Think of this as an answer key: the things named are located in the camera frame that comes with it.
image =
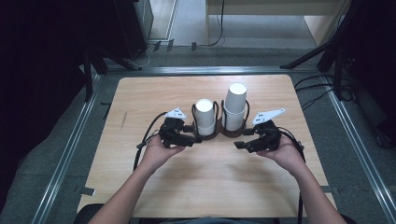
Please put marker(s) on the aluminium frame rail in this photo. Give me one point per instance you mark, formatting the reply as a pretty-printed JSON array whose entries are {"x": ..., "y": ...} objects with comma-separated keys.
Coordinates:
[
  {"x": 358, "y": 149},
  {"x": 62, "y": 161},
  {"x": 211, "y": 70}
]

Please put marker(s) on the light wooden furniture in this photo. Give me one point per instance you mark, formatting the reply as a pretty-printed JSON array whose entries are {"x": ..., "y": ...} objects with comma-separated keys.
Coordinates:
[{"x": 317, "y": 28}]

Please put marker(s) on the black metal stand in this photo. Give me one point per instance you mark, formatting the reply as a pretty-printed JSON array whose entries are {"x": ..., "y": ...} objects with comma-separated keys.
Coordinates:
[{"x": 88, "y": 74}]

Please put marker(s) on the short stack of paper cups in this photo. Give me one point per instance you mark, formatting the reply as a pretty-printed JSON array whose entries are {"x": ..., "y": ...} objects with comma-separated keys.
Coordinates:
[{"x": 205, "y": 116}]

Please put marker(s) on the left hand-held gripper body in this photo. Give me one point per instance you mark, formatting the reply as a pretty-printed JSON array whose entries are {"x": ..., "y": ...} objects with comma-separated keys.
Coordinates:
[{"x": 170, "y": 130}]

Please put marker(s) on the person's right hand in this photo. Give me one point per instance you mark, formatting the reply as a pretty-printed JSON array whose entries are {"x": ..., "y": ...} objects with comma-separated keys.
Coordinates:
[{"x": 289, "y": 155}]

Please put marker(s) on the tall stack of paper cups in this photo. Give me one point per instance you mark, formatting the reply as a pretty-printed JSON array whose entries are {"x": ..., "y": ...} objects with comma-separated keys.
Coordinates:
[{"x": 234, "y": 102}]

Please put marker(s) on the person's grey-blue clothing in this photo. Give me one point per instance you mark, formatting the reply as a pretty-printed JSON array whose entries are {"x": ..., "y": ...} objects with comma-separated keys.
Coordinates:
[{"x": 202, "y": 221}]

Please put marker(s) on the dark curtain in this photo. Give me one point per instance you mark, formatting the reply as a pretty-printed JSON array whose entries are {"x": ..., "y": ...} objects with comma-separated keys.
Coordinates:
[{"x": 37, "y": 62}]

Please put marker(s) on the black cabinet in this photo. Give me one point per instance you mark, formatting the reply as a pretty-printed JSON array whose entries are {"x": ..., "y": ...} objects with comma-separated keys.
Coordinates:
[{"x": 130, "y": 28}]

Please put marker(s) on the black tripod stand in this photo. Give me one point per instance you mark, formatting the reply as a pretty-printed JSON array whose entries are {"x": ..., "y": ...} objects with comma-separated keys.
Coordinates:
[{"x": 330, "y": 43}]

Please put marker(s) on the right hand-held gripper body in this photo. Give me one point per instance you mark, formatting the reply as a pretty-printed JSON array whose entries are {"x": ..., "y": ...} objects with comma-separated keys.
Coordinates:
[{"x": 270, "y": 137}]

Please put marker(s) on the person's left hand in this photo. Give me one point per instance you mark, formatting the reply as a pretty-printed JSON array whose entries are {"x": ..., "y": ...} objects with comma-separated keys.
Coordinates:
[{"x": 154, "y": 155}]

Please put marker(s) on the black tape strip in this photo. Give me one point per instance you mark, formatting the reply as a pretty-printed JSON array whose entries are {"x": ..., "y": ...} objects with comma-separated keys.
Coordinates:
[
  {"x": 87, "y": 191},
  {"x": 193, "y": 46},
  {"x": 170, "y": 45},
  {"x": 329, "y": 189}
]

